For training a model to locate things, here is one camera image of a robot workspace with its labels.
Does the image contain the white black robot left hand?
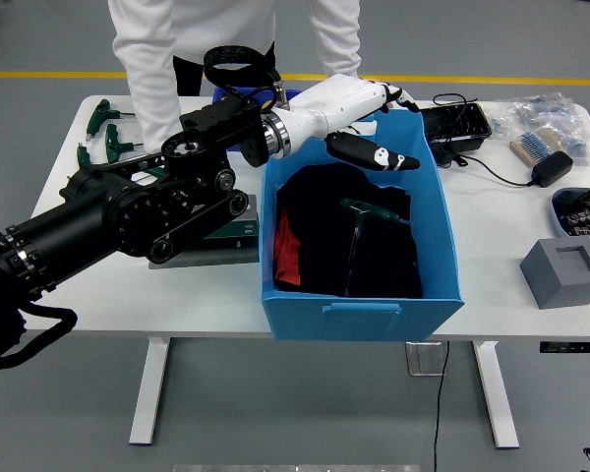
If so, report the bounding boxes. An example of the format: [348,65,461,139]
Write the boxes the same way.
[280,73,423,173]

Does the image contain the large green T-handle hex wrench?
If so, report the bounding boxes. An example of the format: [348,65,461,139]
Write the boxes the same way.
[339,198,413,299]

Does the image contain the green silver wrench holder stand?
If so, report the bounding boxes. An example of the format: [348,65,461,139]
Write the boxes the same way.
[149,194,261,270]

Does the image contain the grey foam box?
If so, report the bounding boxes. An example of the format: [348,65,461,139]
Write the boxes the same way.
[519,237,590,311]

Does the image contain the black plastic tray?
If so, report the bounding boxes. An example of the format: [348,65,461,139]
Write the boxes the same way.
[415,102,494,166]

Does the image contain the black table control panel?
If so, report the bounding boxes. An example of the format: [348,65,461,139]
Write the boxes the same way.
[539,341,590,354]

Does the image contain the white table leg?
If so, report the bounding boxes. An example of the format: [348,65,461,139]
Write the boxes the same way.
[128,337,172,447]
[473,341,521,449]

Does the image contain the small dark blue parts bin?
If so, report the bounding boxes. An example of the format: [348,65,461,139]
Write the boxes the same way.
[210,86,301,152]

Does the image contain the black cloth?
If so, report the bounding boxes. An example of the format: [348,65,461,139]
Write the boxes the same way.
[273,163,424,300]

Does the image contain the red cloth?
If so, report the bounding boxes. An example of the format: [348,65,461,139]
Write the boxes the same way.
[273,208,302,287]

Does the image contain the taped resistor strip bundle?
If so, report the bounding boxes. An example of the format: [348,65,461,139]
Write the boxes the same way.
[509,128,564,168]

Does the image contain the metal floor plate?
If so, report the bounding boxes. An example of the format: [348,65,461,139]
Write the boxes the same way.
[405,341,447,378]

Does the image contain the person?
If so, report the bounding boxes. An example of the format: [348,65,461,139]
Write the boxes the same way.
[106,0,363,153]

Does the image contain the clear plastic bags of resistors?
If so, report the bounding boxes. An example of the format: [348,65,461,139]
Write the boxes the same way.
[489,91,590,168]

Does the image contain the large blue plastic bin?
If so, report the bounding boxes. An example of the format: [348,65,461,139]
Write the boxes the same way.
[259,108,466,344]

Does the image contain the black power adapter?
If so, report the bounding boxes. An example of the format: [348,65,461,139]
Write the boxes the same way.
[530,150,574,188]

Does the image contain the light blue tray of electronics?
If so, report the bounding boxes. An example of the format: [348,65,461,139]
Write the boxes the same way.
[551,186,590,257]

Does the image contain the black floor cable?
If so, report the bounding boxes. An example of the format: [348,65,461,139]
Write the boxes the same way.
[431,341,451,472]

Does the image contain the black adapter cable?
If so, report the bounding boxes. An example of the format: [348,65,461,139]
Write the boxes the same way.
[432,91,536,188]

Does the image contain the green T-handle wrench thick shaft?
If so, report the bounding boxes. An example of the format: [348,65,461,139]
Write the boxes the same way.
[104,123,145,164]

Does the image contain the long thin green T-handle wrench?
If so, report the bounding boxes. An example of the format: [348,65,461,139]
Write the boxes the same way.
[86,98,137,137]

